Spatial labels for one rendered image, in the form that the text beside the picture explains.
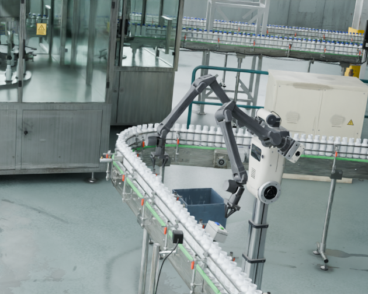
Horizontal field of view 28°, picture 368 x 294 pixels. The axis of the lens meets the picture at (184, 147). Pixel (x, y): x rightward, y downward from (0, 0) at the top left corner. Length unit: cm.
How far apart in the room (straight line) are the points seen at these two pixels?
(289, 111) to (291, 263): 247
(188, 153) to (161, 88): 381
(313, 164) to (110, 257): 191
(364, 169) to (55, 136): 317
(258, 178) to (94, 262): 205
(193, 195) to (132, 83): 459
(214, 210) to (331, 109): 381
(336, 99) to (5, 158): 377
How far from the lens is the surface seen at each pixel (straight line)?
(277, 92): 848
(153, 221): 472
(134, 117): 990
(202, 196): 539
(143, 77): 980
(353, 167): 645
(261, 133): 438
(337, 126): 873
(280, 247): 691
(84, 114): 769
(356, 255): 703
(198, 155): 620
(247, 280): 364
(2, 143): 762
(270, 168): 467
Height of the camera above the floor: 279
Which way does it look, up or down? 17 degrees down
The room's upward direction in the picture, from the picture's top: 6 degrees clockwise
